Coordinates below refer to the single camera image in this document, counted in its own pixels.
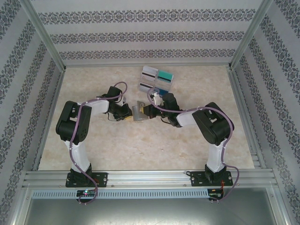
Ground grey card holder wallet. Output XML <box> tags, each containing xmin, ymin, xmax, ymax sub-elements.
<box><xmin>132</xmin><ymin>100</ymin><xmax>148</xmax><ymax>122</ymax></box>

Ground clear acrylic card stand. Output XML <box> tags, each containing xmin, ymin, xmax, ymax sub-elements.
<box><xmin>138</xmin><ymin>66</ymin><xmax>175</xmax><ymax>95</ymax></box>

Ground teal cards stack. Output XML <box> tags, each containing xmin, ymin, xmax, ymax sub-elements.
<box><xmin>157</xmin><ymin>70</ymin><xmax>174</xmax><ymax>83</ymax></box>

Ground white cards with black stripe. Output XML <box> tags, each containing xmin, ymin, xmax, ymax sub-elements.
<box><xmin>142</xmin><ymin>66</ymin><xmax>158</xmax><ymax>79</ymax></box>

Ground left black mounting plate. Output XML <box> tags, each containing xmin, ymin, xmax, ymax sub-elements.
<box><xmin>65</xmin><ymin>172</ymin><xmax>109</xmax><ymax>188</ymax></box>

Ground black mounting plate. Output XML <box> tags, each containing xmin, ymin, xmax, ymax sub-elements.
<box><xmin>65</xmin><ymin>172</ymin><xmax>109</xmax><ymax>188</ymax></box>
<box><xmin>189</xmin><ymin>171</ymin><xmax>234</xmax><ymax>188</ymax></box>

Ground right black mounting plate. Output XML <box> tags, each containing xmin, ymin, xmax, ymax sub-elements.
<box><xmin>189</xmin><ymin>171</ymin><xmax>234</xmax><ymax>188</ymax></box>

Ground left circuit board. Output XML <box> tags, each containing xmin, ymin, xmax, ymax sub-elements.
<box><xmin>76</xmin><ymin>189</ymin><xmax>97</xmax><ymax>197</ymax></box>

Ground circuit board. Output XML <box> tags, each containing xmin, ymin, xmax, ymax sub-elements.
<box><xmin>76</xmin><ymin>189</ymin><xmax>97</xmax><ymax>197</ymax></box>
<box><xmin>209</xmin><ymin>188</ymin><xmax>225</xmax><ymax>199</ymax></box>

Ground grey metal sheet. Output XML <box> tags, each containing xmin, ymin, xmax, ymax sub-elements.
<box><xmin>22</xmin><ymin>187</ymin><xmax>288</xmax><ymax>225</ymax></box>

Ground right circuit board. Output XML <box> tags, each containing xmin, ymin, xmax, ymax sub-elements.
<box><xmin>209</xmin><ymin>188</ymin><xmax>225</xmax><ymax>199</ymax></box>

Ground left thin black wire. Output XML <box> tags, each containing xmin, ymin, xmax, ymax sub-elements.
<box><xmin>106</xmin><ymin>112</ymin><xmax>123</xmax><ymax>122</ymax></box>

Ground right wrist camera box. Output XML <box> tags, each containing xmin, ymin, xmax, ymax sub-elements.
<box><xmin>151</xmin><ymin>92</ymin><xmax>163</xmax><ymax>106</ymax></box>

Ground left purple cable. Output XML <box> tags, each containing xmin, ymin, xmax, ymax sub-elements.
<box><xmin>69</xmin><ymin>81</ymin><xmax>129</xmax><ymax>205</ymax></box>

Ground purple cable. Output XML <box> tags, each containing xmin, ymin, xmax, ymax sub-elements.
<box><xmin>69</xmin><ymin>81</ymin><xmax>129</xmax><ymax>205</ymax></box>
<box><xmin>146</xmin><ymin>88</ymin><xmax>240</xmax><ymax>203</ymax></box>

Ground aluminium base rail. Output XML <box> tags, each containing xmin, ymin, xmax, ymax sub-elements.
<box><xmin>22</xmin><ymin>170</ymin><xmax>278</xmax><ymax>188</ymax></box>

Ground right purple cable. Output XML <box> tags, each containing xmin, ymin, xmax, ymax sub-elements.
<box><xmin>146</xmin><ymin>88</ymin><xmax>240</xmax><ymax>203</ymax></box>

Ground left aluminium side rail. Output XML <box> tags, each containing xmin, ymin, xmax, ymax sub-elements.
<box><xmin>31</xmin><ymin>67</ymin><xmax>66</xmax><ymax>172</ymax></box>

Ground aluminium side rail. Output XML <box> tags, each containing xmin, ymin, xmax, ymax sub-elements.
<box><xmin>226</xmin><ymin>67</ymin><xmax>267</xmax><ymax>170</ymax></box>
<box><xmin>31</xmin><ymin>67</ymin><xmax>66</xmax><ymax>172</ymax></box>

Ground right aluminium side rail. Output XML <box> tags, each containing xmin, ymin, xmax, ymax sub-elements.
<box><xmin>226</xmin><ymin>67</ymin><xmax>267</xmax><ymax>170</ymax></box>

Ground slotted grey cable duct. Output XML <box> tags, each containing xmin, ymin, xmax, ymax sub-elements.
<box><xmin>31</xmin><ymin>189</ymin><xmax>209</xmax><ymax>199</ymax></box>

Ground left aluminium frame post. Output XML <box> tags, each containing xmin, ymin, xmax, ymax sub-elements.
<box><xmin>22</xmin><ymin>0</ymin><xmax>67</xmax><ymax>71</ymax></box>

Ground aluminium frame post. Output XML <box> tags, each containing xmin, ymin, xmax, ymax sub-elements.
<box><xmin>22</xmin><ymin>0</ymin><xmax>67</xmax><ymax>71</ymax></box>
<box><xmin>228</xmin><ymin>0</ymin><xmax>274</xmax><ymax>70</ymax></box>

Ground right aluminium frame post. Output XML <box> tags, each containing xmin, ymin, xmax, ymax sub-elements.
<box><xmin>228</xmin><ymin>0</ymin><xmax>274</xmax><ymax>70</ymax></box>

